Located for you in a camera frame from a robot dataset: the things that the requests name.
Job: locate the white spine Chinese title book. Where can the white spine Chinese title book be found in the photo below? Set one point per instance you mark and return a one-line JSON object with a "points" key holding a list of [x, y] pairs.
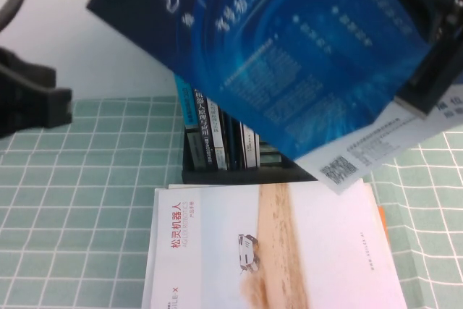
{"points": [[206, 131]]}

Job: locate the white spine car book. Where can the white spine car book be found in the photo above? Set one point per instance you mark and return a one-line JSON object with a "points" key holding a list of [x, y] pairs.
{"points": [[250, 146]]}

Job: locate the grey spine book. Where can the grey spine book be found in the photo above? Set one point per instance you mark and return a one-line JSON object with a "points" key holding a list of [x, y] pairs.
{"points": [[218, 142]]}

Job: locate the cyan spine book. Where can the cyan spine book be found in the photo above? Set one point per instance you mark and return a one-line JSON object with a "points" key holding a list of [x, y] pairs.
{"points": [[188, 106]]}

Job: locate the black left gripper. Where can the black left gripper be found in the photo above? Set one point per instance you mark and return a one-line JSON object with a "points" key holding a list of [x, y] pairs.
{"points": [[11, 106]]}

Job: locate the AgileX robotics brochure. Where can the AgileX robotics brochure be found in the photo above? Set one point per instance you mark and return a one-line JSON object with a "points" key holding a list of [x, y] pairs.
{"points": [[289, 251]]}

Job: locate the black plastic book holder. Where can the black plastic book holder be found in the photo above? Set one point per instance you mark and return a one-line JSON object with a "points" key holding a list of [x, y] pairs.
{"points": [[235, 177]]}

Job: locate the green checked tablecloth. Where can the green checked tablecloth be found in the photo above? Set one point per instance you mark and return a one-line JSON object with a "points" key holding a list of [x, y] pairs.
{"points": [[72, 215]]}

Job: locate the orange book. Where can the orange book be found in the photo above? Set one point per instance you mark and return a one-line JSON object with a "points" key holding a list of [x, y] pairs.
{"points": [[383, 222]]}

